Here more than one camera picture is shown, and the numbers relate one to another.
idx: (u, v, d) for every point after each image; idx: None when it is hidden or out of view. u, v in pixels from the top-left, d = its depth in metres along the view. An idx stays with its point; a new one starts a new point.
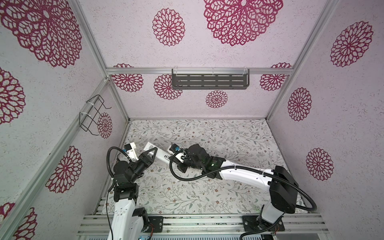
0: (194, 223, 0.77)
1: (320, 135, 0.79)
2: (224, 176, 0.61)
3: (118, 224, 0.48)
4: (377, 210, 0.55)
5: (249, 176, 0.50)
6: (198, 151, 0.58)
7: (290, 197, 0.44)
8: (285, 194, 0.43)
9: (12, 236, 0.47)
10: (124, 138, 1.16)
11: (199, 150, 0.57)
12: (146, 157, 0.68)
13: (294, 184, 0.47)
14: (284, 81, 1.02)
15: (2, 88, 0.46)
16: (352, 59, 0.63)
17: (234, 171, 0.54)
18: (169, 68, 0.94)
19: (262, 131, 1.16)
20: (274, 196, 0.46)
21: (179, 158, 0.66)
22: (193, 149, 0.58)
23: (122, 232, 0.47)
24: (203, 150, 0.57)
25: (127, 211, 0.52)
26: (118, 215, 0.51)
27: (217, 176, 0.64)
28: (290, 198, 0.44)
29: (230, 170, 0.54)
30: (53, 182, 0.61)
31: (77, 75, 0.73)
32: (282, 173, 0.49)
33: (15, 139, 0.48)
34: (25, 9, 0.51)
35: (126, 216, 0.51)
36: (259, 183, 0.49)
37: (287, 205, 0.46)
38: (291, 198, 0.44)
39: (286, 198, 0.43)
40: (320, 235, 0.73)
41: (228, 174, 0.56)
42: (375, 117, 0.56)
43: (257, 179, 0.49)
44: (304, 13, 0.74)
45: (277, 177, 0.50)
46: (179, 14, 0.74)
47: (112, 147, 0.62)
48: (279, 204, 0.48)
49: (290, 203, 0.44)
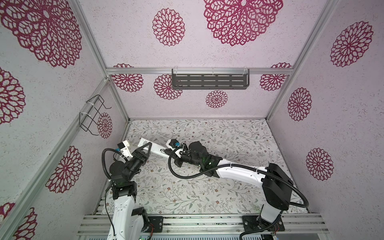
0: (194, 223, 0.77)
1: (321, 135, 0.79)
2: (221, 175, 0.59)
3: (119, 219, 0.49)
4: (377, 210, 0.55)
5: (244, 173, 0.52)
6: (199, 149, 0.58)
7: (284, 194, 0.45)
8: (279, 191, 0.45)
9: (12, 236, 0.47)
10: (123, 139, 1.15)
11: (199, 148, 0.58)
12: (140, 153, 0.67)
13: (289, 182, 0.49)
14: (284, 81, 1.02)
15: (2, 88, 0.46)
16: (352, 58, 0.63)
17: (230, 169, 0.55)
18: (169, 68, 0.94)
19: (262, 131, 1.16)
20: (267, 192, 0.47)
21: (178, 154, 0.67)
22: (194, 147, 0.58)
23: (123, 226, 0.47)
24: (204, 149, 0.57)
25: (127, 206, 0.53)
26: (118, 211, 0.51)
27: (214, 175, 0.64)
28: (284, 195, 0.45)
29: (226, 168, 0.56)
30: (53, 182, 0.61)
31: (77, 75, 0.73)
32: (276, 171, 0.50)
33: (15, 139, 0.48)
34: (25, 9, 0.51)
35: (127, 211, 0.52)
36: (253, 181, 0.51)
37: (280, 202, 0.47)
38: (285, 196, 0.45)
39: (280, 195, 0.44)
40: (320, 235, 0.73)
41: (224, 172, 0.58)
42: (375, 117, 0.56)
43: (251, 176, 0.50)
44: (304, 13, 0.74)
45: (271, 174, 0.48)
46: (179, 14, 0.74)
47: (105, 149, 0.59)
48: (274, 201, 0.48)
49: (283, 200, 0.45)
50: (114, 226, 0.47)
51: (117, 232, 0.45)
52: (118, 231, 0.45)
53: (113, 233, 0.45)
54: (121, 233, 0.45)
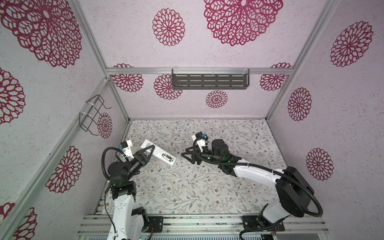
0: (194, 223, 0.78)
1: (321, 135, 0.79)
2: (238, 173, 0.61)
3: (119, 217, 0.49)
4: (377, 210, 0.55)
5: (259, 173, 0.53)
6: (221, 146, 0.61)
7: (301, 199, 0.44)
8: (294, 195, 0.44)
9: (12, 236, 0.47)
10: (123, 138, 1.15)
11: (221, 145, 0.61)
12: (141, 156, 0.67)
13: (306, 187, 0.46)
14: (284, 81, 1.02)
15: (3, 88, 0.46)
16: (352, 59, 0.63)
17: (247, 168, 0.57)
18: (169, 68, 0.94)
19: (262, 130, 1.16)
20: (280, 194, 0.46)
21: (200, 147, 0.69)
22: (217, 143, 0.62)
23: (124, 222, 0.48)
24: (226, 147, 0.60)
25: (127, 204, 0.54)
26: (118, 209, 0.52)
27: (232, 173, 0.64)
28: (300, 201, 0.44)
29: (243, 167, 0.58)
30: (53, 182, 0.61)
31: (77, 75, 0.73)
32: (294, 174, 0.49)
33: (15, 139, 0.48)
34: (25, 9, 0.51)
35: (127, 208, 0.52)
36: (268, 181, 0.51)
37: (295, 207, 0.45)
38: (301, 202, 0.44)
39: (295, 199, 0.43)
40: (320, 235, 0.73)
41: (241, 171, 0.59)
42: (375, 117, 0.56)
43: (266, 176, 0.51)
44: (304, 13, 0.74)
45: (288, 176, 0.49)
46: (179, 14, 0.74)
47: (106, 148, 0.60)
48: (287, 204, 0.47)
49: (298, 205, 0.44)
50: (115, 223, 0.47)
51: (117, 229, 0.46)
52: (118, 228, 0.46)
53: (113, 230, 0.45)
54: (122, 229, 0.46)
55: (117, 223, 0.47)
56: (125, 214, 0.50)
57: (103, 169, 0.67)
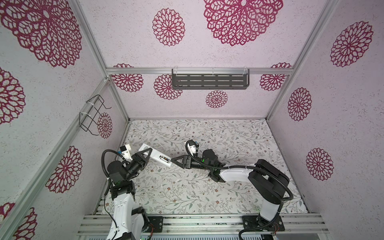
0: (194, 223, 0.78)
1: (321, 135, 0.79)
2: (224, 178, 0.66)
3: (120, 213, 0.50)
4: (377, 210, 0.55)
5: (237, 172, 0.58)
6: (212, 157, 0.65)
7: (275, 187, 0.48)
8: (267, 184, 0.48)
9: (12, 236, 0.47)
10: (121, 144, 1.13)
11: (212, 155, 0.65)
12: (139, 156, 0.71)
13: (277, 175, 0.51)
14: (284, 81, 1.02)
15: (2, 88, 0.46)
16: (352, 59, 0.63)
17: (228, 171, 0.63)
18: (169, 68, 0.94)
19: (262, 130, 1.16)
20: (257, 185, 0.50)
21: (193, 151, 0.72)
22: (207, 154, 0.66)
23: (125, 217, 0.49)
24: (216, 157, 0.65)
25: (127, 202, 0.55)
26: (118, 207, 0.53)
27: (220, 180, 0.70)
28: (274, 188, 0.48)
29: (225, 171, 0.64)
30: (53, 182, 0.61)
31: (77, 75, 0.73)
32: (263, 165, 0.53)
33: (15, 139, 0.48)
34: (25, 9, 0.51)
35: (127, 205, 0.54)
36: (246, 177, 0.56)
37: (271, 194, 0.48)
38: (276, 189, 0.48)
39: (268, 187, 0.47)
40: (321, 235, 0.73)
41: (226, 174, 0.64)
42: (375, 117, 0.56)
43: (243, 173, 0.55)
44: (304, 13, 0.74)
45: (258, 168, 0.53)
46: (178, 14, 0.74)
47: (106, 150, 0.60)
48: (267, 194, 0.50)
49: (273, 191, 0.47)
50: (116, 220, 0.48)
51: (119, 225, 0.46)
52: (120, 223, 0.47)
53: (115, 225, 0.46)
54: (123, 224, 0.46)
55: (118, 220, 0.48)
56: (126, 211, 0.51)
57: (102, 167, 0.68)
